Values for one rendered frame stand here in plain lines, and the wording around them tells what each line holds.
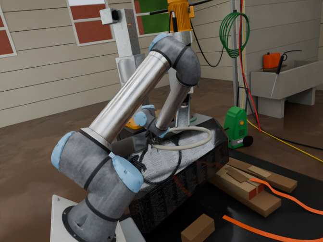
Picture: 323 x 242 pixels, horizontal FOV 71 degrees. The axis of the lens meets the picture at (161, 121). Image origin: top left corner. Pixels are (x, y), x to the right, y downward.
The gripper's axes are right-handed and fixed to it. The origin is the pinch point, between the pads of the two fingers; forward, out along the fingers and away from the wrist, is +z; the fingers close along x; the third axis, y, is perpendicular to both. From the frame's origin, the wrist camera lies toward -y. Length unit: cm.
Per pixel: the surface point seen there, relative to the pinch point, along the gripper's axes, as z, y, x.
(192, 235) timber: 76, 11, 19
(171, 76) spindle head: -49, -49, 42
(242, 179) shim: 63, -19, 94
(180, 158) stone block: 17.6, -13.5, 26.3
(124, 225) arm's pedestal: 9, 56, -36
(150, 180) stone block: 23.1, -2.1, -5.6
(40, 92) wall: -16, -619, -155
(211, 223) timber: 76, 7, 39
